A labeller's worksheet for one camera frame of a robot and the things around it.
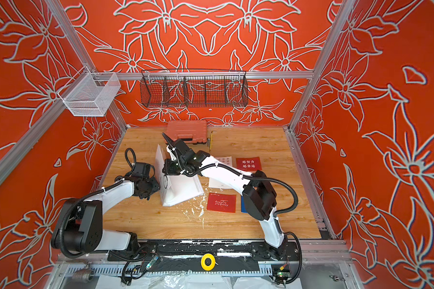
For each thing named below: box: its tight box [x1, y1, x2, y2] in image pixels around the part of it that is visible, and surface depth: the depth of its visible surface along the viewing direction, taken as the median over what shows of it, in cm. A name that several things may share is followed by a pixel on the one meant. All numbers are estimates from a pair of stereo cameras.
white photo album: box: [154, 144, 205, 207], surface depth 89 cm
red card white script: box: [206, 192, 237, 214], surface depth 89 cm
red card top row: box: [235, 156, 263, 171], surface depth 105 cm
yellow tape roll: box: [200, 252, 216, 271], surface depth 71 cm
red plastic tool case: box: [165, 119, 208, 144], surface depth 114 cm
